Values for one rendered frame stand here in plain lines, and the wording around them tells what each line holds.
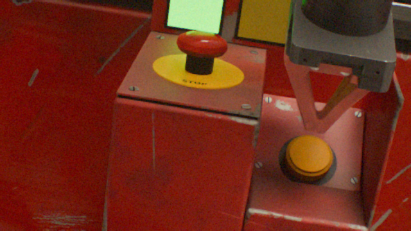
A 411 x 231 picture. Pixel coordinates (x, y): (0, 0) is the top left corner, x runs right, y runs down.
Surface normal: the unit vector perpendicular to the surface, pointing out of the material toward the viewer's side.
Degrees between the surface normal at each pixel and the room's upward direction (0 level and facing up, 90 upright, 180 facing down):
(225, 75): 0
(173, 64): 0
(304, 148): 35
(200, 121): 90
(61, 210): 93
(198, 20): 90
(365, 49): 14
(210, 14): 90
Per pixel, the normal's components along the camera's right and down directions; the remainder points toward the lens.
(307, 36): 0.11, -0.79
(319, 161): 0.05, -0.53
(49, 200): -0.07, 0.44
